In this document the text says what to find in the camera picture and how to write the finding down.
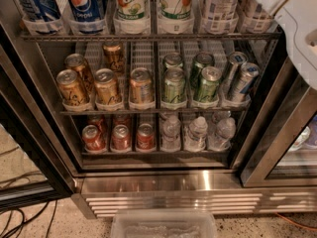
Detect front left green can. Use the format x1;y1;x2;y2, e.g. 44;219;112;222
162;68;186;104

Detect front silver blue can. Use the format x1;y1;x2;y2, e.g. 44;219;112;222
228;62;260;102

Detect wire shelf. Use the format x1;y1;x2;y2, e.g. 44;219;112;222
20;32;281;43
59;106;249;116

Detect left blue Pepsi can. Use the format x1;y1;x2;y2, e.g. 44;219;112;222
19;0;61;22

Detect green can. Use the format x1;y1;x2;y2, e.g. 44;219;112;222
189;52;215;89
162;68;186;104
193;66;222;103
162;53;183;69

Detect gold can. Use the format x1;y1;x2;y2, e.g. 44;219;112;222
102;41;125;75
56;69;89;106
130;67;154;104
94;68;122;105
64;54;94;94

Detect left white blue can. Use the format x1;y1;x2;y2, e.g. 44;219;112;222
200;0;238;21

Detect back left gold can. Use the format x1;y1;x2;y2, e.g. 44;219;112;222
64;54;94;94

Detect back right green can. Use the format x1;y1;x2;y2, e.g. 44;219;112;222
189;52;215;89

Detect clear plastic bin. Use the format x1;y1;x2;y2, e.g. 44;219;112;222
110;209;218;238

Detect right clear water bottle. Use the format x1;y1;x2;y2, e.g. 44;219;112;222
208;118;236;152

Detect front right green can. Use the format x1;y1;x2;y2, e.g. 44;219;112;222
193;66;222;103

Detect silver blue can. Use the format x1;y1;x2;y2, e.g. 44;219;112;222
223;52;248;92
228;62;260;102

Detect top wire shelf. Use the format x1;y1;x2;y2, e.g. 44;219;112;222
20;32;281;43

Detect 7up can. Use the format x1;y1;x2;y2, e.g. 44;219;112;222
116;0;145;21
159;0;192;20

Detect back left green can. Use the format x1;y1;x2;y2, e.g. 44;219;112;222
162;53;183;69

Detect white blue can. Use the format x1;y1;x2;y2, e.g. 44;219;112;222
200;0;238;21
241;0;271;20

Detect middle wire shelf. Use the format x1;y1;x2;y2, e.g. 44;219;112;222
59;106;249;116

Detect blue pepsi can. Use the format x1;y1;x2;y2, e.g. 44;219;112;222
68;0;104;22
19;0;61;22

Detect clear water bottle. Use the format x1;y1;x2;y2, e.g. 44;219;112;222
161;115;181;152
208;118;236;152
184;116;208;152

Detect right blue Pepsi can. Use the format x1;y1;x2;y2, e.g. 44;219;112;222
68;0;104;22

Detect stainless steel display fridge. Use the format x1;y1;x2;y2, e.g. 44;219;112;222
0;0;317;218

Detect front middle red can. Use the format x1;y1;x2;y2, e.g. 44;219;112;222
111;124;131;150

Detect orange floor cable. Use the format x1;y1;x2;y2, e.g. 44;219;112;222
273;211;317;232

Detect middle clear water bottle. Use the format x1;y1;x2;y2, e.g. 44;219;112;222
184;116;208;152

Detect front left red can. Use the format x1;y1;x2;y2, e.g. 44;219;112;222
82;125;106;151

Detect red can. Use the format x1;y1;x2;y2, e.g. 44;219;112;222
111;124;131;150
82;125;106;151
137;123;155;150

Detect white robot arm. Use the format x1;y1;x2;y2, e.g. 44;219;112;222
256;0;317;89

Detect back silver blue can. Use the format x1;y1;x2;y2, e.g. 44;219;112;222
223;52;248;92

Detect right white blue can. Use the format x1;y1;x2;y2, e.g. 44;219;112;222
241;0;271;20

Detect black floor cables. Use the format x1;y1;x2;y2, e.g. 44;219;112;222
0;146;58;238

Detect left clear water bottle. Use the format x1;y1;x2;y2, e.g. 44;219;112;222
161;115;181;152

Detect front left gold can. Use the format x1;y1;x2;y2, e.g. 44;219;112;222
56;69;89;106

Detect back middle gold can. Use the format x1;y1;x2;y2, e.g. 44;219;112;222
102;41;125;75

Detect glass fridge door right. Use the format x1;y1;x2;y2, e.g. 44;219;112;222
241;60;317;187

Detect open glass fridge door left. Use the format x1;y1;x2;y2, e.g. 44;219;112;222
0;47;75;211

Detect front right red can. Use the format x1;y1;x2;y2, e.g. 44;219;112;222
137;123;155;150

